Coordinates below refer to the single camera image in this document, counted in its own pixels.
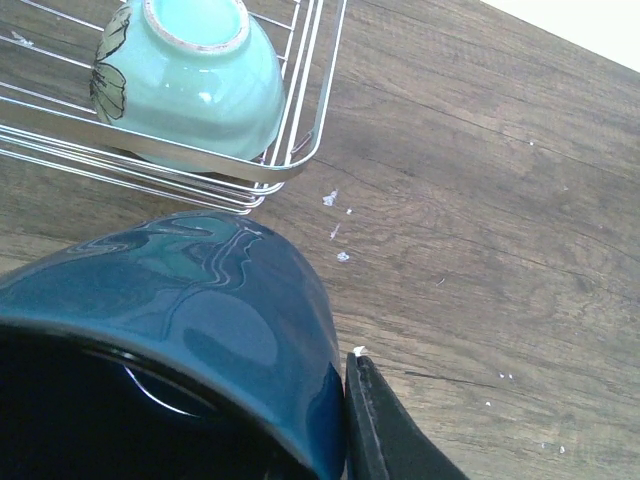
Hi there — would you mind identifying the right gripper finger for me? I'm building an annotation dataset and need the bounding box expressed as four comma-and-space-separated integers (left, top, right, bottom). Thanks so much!
345, 353, 468, 480

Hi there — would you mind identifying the dark blue mug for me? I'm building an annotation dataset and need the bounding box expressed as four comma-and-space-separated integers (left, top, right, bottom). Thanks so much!
1, 210, 347, 479

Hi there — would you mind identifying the green floral bowl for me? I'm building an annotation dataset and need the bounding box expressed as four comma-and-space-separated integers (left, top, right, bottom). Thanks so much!
89, 1, 285, 160

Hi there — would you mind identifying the wire dish rack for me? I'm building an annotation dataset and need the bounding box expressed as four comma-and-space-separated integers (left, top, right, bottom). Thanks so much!
1, 1, 347, 215

